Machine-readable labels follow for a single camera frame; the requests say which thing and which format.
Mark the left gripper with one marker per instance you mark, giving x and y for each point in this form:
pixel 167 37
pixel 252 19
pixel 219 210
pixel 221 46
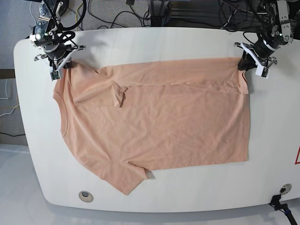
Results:
pixel 257 54

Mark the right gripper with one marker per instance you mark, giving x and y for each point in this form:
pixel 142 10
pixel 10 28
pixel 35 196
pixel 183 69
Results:
pixel 60 56

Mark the peach pink T-shirt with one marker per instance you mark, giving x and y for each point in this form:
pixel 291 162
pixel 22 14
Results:
pixel 122 121

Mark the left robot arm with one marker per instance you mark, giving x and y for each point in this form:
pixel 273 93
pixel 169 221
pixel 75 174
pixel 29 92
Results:
pixel 277 32

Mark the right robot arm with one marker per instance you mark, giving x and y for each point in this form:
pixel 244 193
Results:
pixel 52 37

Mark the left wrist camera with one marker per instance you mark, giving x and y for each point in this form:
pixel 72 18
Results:
pixel 263 72

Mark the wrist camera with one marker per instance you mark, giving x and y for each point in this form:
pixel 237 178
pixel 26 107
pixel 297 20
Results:
pixel 56 74
pixel 263 72

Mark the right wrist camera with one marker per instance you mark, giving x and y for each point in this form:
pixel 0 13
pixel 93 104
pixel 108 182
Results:
pixel 56 74

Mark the black aluminium frame post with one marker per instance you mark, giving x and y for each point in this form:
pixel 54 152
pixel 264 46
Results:
pixel 159 12

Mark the left table cable grommet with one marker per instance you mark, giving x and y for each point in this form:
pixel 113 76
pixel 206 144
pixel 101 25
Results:
pixel 85 196

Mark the table cable grommet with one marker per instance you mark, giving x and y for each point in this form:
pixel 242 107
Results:
pixel 85 196
pixel 285 189

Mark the right table cable grommet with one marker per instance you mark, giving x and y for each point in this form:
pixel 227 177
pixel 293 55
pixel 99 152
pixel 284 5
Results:
pixel 285 189

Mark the black clamp with cable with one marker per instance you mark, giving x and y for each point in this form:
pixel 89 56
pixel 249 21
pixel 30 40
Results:
pixel 278 206

